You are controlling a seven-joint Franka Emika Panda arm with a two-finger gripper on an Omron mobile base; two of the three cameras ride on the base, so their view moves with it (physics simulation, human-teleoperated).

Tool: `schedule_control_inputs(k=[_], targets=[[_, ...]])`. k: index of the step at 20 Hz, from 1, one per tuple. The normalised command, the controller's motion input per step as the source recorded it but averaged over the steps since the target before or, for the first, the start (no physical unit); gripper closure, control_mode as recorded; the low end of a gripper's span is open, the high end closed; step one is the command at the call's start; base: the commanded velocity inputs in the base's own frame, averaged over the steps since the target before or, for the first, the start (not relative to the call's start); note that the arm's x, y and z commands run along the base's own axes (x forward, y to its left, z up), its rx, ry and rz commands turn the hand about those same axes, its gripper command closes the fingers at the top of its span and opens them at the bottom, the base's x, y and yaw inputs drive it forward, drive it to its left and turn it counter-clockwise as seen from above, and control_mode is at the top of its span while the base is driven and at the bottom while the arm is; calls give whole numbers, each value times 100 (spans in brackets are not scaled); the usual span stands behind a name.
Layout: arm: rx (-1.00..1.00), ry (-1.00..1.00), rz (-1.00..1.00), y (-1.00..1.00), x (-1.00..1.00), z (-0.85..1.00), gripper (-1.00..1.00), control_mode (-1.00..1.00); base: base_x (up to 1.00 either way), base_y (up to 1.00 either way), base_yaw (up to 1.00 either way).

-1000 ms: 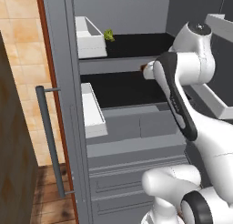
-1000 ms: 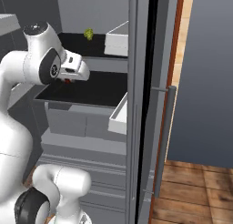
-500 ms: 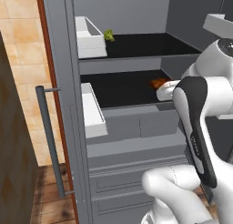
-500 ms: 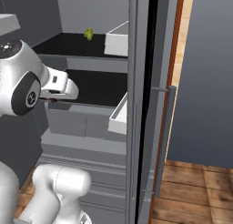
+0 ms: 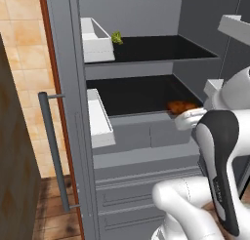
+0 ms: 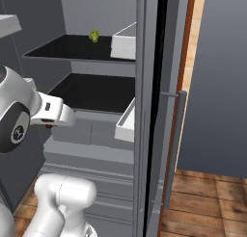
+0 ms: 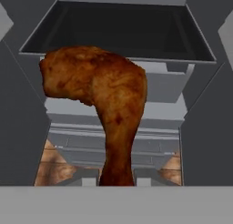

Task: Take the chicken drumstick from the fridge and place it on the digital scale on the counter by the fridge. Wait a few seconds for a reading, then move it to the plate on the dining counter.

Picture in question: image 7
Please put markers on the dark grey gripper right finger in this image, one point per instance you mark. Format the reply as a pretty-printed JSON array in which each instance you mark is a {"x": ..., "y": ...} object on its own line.
[{"x": 145, "y": 176}]

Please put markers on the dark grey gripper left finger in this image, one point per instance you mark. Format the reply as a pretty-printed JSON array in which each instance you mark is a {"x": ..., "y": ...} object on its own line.
[{"x": 88, "y": 176}]

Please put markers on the brown roasted chicken drumstick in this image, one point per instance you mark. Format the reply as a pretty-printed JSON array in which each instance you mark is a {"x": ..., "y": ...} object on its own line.
[{"x": 115, "y": 91}]

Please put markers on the grey fridge door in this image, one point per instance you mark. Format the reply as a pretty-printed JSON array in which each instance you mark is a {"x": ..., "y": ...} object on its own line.
[
  {"x": 209, "y": 124},
  {"x": 18, "y": 118}
]

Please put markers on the dark fridge drawer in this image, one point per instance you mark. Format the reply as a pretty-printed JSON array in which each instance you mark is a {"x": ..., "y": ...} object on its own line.
[{"x": 121, "y": 27}]

